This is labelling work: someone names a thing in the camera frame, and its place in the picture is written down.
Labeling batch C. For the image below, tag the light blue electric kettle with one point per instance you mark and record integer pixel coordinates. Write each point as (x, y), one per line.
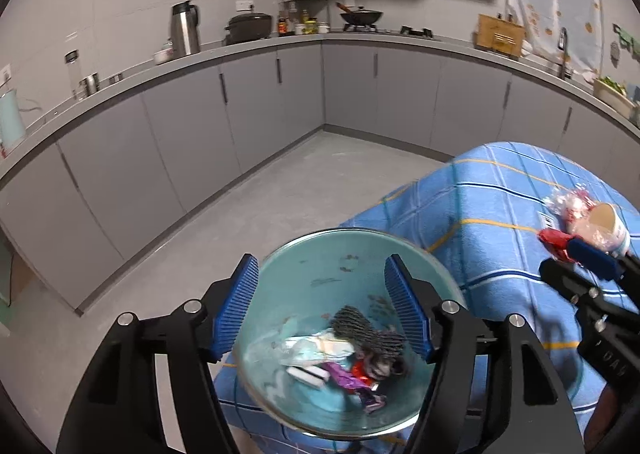
(11, 119)

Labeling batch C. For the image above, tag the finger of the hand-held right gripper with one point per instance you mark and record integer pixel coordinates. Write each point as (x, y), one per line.
(565, 279)
(590, 254)

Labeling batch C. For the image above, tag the black wok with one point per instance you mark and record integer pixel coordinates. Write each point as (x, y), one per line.
(362, 15)

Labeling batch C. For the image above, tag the steel cup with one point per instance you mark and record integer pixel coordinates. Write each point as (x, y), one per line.
(90, 85)

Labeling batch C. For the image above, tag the dark kitchen faucet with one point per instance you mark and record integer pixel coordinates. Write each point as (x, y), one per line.
(564, 59)

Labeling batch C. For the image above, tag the teal metal bucket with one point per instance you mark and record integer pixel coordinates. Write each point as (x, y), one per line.
(310, 264)

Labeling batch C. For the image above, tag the purple wrapper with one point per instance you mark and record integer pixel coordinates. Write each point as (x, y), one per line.
(341, 375)

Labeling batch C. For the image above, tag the black rice cooker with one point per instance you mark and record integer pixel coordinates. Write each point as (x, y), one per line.
(248, 28)

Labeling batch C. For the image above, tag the black grey striped cloth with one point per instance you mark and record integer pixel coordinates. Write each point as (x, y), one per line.
(360, 329)

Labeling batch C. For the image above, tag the grey hanging scrubber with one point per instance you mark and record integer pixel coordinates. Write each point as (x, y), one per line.
(616, 53)

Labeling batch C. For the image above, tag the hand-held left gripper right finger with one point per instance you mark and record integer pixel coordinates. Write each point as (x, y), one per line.
(407, 309)

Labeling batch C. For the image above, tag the pink clear plastic bag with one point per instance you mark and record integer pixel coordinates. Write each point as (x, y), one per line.
(570, 201)

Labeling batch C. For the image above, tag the grey lower cabinets with counter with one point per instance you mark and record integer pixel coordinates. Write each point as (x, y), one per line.
(200, 99)

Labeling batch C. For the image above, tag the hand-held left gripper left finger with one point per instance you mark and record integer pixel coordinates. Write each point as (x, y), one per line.
(235, 309)

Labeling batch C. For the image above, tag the red snack wrapper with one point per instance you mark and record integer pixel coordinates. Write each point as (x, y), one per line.
(362, 373)

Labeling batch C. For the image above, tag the white paper cup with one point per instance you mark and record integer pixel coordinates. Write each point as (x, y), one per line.
(605, 224)

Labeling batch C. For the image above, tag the person's right hand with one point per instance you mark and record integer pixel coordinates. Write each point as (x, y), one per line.
(615, 419)

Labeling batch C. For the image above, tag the small white teapot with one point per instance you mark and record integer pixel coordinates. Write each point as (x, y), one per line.
(163, 55)

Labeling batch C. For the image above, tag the gas stove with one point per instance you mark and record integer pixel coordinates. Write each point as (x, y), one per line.
(415, 32)

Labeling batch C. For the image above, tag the seasoning jars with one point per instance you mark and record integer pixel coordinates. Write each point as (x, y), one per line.
(310, 26)

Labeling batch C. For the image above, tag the beige basin with vegetables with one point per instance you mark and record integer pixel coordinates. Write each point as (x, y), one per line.
(614, 96)

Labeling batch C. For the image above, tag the stainless steel thermos jug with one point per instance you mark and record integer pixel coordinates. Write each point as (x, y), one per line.
(185, 31)

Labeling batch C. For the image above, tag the small white box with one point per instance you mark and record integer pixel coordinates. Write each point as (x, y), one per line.
(307, 376)

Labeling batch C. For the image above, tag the glass jar with black lid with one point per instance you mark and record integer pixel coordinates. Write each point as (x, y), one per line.
(73, 76)

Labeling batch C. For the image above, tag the dark sauce bottles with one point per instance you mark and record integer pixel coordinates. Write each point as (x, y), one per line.
(283, 25)

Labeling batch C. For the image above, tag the pale wrapper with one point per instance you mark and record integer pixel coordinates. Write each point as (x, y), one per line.
(315, 346)

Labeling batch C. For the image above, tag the green door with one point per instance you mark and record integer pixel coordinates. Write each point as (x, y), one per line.
(5, 294)

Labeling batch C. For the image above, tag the blue plaid tablecloth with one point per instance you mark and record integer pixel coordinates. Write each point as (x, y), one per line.
(490, 184)

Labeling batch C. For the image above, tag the red plastic wrapper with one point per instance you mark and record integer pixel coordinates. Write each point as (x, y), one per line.
(555, 239)

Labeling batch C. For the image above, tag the hanging cloths on hooks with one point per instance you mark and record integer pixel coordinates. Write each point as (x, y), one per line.
(630, 40)

